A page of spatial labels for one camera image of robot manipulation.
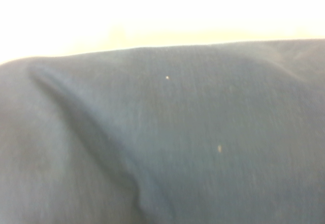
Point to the navy blue pillow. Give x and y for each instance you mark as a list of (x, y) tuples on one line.
[(177, 137)]

